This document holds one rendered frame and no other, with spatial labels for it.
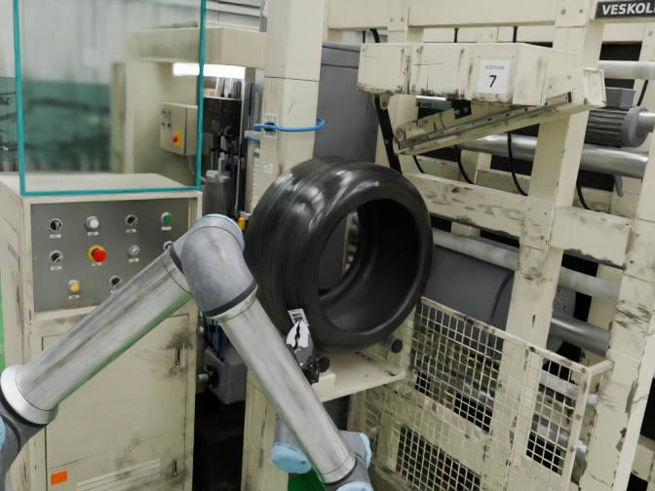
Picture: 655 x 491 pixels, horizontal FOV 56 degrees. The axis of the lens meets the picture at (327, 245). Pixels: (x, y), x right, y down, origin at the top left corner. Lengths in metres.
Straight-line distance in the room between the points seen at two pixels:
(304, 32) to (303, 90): 0.17
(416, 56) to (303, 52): 0.34
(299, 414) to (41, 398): 0.54
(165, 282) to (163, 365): 0.98
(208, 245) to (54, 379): 0.46
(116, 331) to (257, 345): 0.31
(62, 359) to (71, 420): 0.83
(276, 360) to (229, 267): 0.20
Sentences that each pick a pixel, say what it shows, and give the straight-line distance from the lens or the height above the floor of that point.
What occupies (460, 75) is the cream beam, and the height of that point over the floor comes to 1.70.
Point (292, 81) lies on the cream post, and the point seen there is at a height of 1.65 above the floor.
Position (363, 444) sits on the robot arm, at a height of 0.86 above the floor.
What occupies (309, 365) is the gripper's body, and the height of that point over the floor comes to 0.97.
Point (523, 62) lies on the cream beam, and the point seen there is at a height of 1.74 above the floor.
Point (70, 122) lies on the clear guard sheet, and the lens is 1.96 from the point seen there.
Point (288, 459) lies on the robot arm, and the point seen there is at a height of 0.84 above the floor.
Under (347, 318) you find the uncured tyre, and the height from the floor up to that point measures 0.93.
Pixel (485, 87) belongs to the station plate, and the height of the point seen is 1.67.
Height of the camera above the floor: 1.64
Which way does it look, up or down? 14 degrees down
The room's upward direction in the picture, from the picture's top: 5 degrees clockwise
